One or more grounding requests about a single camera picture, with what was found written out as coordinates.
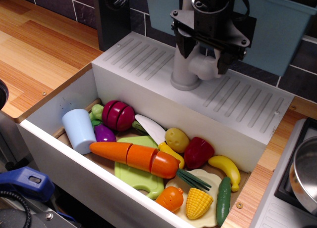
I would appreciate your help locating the white toy knife yellow handle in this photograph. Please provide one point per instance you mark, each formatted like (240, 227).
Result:
(157, 133)

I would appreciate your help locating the silver metal pot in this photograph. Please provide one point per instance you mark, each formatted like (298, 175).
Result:
(303, 174)

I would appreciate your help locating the large orange toy carrot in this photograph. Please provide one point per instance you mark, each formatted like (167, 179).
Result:
(148, 159)

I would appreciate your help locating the black camera lens edge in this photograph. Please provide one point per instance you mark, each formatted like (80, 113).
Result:
(4, 94)

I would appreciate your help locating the black toy stove top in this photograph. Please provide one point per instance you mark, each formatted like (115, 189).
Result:
(284, 190)

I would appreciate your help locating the cream toy plate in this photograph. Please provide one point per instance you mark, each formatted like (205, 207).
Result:
(208, 219)

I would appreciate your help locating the yellow toy banana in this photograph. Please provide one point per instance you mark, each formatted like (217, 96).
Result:
(229, 168)

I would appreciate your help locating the purple sliced toy onion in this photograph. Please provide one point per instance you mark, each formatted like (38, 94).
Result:
(118, 116)

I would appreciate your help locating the light blue plastic cup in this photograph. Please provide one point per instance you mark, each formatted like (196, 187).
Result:
(79, 129)

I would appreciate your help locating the purple toy eggplant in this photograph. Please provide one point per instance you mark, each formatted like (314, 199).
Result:
(104, 134)

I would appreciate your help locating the grey toy faucet column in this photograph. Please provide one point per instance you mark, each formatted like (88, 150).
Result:
(184, 76)

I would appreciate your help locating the red toy bell pepper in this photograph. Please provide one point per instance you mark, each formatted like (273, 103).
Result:
(197, 153)

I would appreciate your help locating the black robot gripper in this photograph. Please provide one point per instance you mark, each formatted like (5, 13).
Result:
(212, 23)

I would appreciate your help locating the yellow toy corn cob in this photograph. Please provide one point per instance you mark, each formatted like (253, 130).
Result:
(198, 203)

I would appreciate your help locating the green toy cutting board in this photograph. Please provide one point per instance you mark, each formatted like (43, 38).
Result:
(152, 186)

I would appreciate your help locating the small orange toy fruit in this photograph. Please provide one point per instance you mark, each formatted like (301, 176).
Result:
(171, 198)

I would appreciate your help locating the teal plastic bin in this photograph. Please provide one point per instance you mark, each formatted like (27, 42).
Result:
(279, 29)

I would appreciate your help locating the dark grey vertical post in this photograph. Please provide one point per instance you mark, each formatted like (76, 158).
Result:
(111, 25)

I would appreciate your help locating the green toy cucumber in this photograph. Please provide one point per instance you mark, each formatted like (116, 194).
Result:
(223, 201)

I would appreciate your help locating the light green toy vegetable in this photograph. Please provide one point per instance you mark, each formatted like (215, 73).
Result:
(96, 114)

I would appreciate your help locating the yellow toy potato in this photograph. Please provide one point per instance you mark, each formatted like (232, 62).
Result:
(177, 139)

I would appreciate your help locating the blue clamp handle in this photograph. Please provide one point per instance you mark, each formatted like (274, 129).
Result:
(29, 183)

